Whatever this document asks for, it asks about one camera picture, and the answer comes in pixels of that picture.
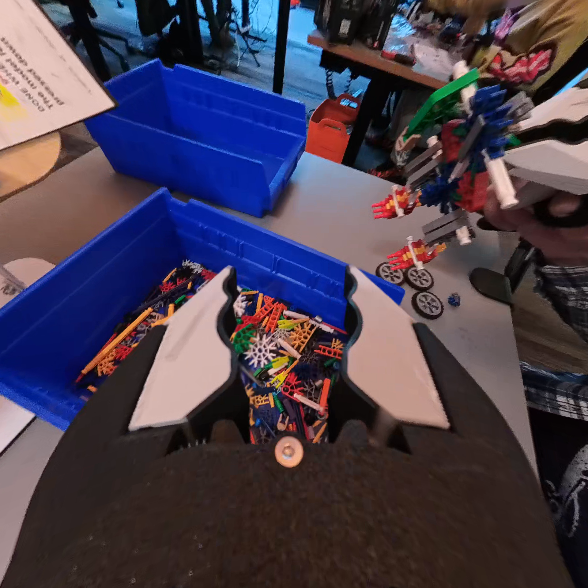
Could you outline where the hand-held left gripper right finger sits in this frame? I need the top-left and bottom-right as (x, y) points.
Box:
(340, 266), (451, 434)

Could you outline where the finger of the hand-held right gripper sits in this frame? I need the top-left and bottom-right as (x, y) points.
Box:
(513, 88), (588, 144)
(504, 140), (588, 196)

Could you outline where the wooden office desk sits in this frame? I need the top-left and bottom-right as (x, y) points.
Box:
(308, 26), (462, 168)

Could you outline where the person's right hand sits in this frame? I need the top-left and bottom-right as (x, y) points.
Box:
(483, 182), (588, 268)

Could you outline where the office chair with black base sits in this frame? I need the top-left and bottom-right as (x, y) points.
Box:
(470, 239), (539, 307)

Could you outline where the orange plastic bin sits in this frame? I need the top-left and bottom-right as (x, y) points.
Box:
(305, 92), (362, 165)

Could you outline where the round wooden board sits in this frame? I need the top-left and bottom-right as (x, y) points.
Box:
(0, 132), (63, 199)

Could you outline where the blue plastic bin with label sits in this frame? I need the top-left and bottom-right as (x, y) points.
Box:
(0, 189), (406, 434)

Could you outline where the person's right forearm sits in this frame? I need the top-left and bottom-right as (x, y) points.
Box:
(531, 262), (588, 320)

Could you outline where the empty blue plastic bin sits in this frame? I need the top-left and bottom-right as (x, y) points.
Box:
(86, 60), (307, 219)

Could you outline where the green wheeled toy model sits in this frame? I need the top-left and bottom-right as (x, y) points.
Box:
(371, 63), (535, 273)

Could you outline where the pile of construction toy pieces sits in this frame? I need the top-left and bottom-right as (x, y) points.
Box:
(78, 260), (350, 445)

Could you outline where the black floor stand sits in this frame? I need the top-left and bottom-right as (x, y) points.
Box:
(272, 0), (293, 94)

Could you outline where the instruction booklet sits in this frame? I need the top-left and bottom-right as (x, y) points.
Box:
(0, 0), (116, 153)

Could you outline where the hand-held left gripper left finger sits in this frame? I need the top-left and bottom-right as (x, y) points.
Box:
(129, 267), (241, 432)

